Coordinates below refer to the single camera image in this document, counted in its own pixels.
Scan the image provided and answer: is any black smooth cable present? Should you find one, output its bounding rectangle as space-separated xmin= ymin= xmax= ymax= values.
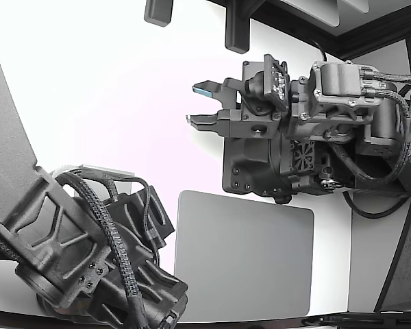
xmin=310 ymin=38 xmax=329 ymax=63
xmin=342 ymin=190 xmax=411 ymax=219

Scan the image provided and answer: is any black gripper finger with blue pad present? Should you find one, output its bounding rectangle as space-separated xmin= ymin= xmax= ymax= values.
xmin=192 ymin=77 xmax=242 ymax=110

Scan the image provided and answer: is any light gray panel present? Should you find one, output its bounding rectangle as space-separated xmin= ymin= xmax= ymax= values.
xmin=282 ymin=0 xmax=342 ymax=28
xmin=341 ymin=0 xmax=371 ymax=14

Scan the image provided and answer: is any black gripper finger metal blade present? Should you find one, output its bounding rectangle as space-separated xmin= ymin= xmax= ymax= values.
xmin=186 ymin=109 xmax=232 ymax=138

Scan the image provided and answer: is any black frame beam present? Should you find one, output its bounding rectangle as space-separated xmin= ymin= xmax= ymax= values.
xmin=205 ymin=0 xmax=411 ymax=62

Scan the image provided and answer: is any black six-joint robot arm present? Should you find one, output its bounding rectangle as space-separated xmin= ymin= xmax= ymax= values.
xmin=0 ymin=36 xmax=411 ymax=329

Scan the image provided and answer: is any gray rectangular mat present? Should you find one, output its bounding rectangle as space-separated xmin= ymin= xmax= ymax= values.
xmin=173 ymin=190 xmax=315 ymax=317

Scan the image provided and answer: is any black overhead bracket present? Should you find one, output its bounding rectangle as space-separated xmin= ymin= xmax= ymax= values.
xmin=224 ymin=0 xmax=251 ymax=55

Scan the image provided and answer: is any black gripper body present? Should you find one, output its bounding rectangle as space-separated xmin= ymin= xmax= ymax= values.
xmin=229 ymin=60 xmax=291 ymax=140

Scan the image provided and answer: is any dark gray overhead bracket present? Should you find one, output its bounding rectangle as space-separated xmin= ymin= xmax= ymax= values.
xmin=143 ymin=0 xmax=175 ymax=27

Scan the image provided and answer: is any gray fixture tray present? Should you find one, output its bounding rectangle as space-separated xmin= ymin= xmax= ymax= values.
xmin=82 ymin=164 xmax=138 ymax=181

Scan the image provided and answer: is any thin black wire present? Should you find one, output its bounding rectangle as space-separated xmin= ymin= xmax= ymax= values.
xmin=133 ymin=178 xmax=160 ymax=241

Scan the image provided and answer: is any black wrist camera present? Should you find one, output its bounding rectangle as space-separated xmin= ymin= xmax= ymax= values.
xmin=242 ymin=53 xmax=291 ymax=112

